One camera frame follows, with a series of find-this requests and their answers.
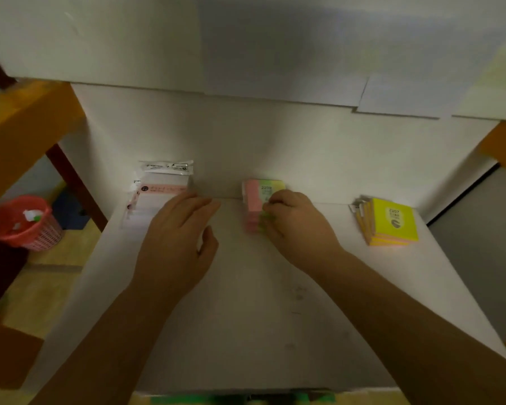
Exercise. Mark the person's left hand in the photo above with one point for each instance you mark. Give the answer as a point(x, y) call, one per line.
point(168, 253)

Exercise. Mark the person's right hand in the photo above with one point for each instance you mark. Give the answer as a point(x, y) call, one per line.
point(303, 234)

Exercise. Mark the person's right fingers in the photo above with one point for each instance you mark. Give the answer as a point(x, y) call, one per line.
point(278, 215)

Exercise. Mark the person's left thumb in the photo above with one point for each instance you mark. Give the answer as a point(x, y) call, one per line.
point(210, 246)

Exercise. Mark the pink and green sticky note pack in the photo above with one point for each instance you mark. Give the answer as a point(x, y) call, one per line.
point(253, 198)

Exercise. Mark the person's right forearm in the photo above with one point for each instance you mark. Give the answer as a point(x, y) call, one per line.
point(404, 333)

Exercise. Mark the person's left forearm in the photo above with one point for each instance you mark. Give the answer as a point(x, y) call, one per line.
point(109, 354)

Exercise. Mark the stack of pink label packets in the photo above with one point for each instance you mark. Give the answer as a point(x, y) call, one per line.
point(151, 198)

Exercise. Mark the clear packet with white label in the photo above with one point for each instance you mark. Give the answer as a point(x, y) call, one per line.
point(166, 166)

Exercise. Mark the stack of yellow sticky notes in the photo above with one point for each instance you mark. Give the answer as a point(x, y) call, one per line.
point(394, 223)

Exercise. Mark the blue object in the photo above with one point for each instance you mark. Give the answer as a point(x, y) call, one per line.
point(69, 210)

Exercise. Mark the green item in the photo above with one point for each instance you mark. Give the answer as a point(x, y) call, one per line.
point(236, 398)

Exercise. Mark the crumpled white paper scrap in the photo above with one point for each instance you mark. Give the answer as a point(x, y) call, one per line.
point(33, 215)

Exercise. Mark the red plastic waste basket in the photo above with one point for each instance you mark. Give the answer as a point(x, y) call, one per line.
point(12, 227)

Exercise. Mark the brown cardboard box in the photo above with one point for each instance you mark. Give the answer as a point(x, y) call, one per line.
point(8, 354)

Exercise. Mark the dark red wooden post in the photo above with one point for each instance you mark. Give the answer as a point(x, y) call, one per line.
point(74, 185)

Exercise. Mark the orange wooden shelf frame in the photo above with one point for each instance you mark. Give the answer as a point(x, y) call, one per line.
point(21, 130)

